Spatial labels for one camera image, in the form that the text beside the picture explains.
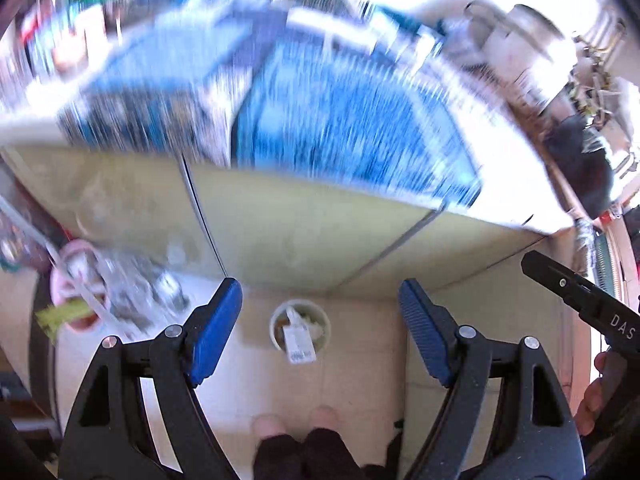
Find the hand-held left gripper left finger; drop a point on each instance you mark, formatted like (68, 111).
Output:
(215, 330)

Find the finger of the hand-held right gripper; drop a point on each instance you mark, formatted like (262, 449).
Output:
(555, 277)

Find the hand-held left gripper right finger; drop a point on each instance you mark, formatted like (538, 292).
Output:
(420, 330)

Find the small round floor bin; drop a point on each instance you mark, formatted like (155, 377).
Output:
(278, 332)

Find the person's right hand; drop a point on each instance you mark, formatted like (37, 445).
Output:
(591, 407)

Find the green and yellow bowl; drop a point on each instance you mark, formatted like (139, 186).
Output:
(607, 265)

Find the clear plastic wrap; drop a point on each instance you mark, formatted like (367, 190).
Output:
(140, 290)

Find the person's left foot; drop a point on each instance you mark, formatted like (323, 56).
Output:
(270, 425)

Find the person's foot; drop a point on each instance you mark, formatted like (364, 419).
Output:
(270, 425)
(326, 417)

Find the black cooking pot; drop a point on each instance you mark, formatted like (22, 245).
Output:
(582, 165)

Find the person's right foot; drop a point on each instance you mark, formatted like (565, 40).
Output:
(326, 417)

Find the yellow green wrapper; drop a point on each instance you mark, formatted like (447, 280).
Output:
(62, 316)

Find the pink plastic basin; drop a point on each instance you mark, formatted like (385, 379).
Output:
(70, 270)

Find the person's dark trousers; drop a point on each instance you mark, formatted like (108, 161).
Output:
(320, 457)

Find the blue patchwork tablecloth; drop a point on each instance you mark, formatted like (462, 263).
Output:
(325, 125)

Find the white rice cooker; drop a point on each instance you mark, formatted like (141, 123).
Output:
(520, 45)

